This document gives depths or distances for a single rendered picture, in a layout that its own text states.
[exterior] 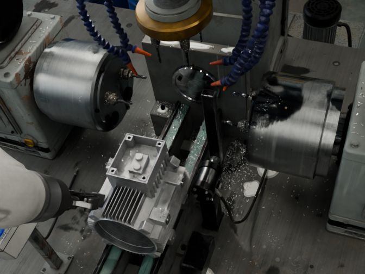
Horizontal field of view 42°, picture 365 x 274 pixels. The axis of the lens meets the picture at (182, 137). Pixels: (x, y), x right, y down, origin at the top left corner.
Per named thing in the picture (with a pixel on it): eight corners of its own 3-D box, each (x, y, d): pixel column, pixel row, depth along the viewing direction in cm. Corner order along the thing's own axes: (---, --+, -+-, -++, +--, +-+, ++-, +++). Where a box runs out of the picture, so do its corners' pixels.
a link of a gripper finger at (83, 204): (59, 192, 89) (83, 199, 87) (73, 193, 94) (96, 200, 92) (56, 205, 89) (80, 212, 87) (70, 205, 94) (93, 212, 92)
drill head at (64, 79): (55, 73, 163) (27, 13, 143) (151, 91, 152) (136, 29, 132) (16, 128, 149) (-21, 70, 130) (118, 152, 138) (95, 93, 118)
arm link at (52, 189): (8, 164, 82) (28, 167, 88) (-6, 216, 81) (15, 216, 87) (52, 176, 79) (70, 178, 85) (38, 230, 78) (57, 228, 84)
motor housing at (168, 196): (129, 180, 131) (113, 138, 116) (194, 195, 125) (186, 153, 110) (99, 245, 120) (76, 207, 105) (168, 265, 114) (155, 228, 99)
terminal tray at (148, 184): (131, 150, 118) (125, 132, 112) (171, 159, 114) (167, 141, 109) (112, 190, 111) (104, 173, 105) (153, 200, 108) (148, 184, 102)
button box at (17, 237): (41, 199, 120) (24, 187, 118) (54, 195, 115) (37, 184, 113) (4, 260, 111) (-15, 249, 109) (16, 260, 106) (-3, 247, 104)
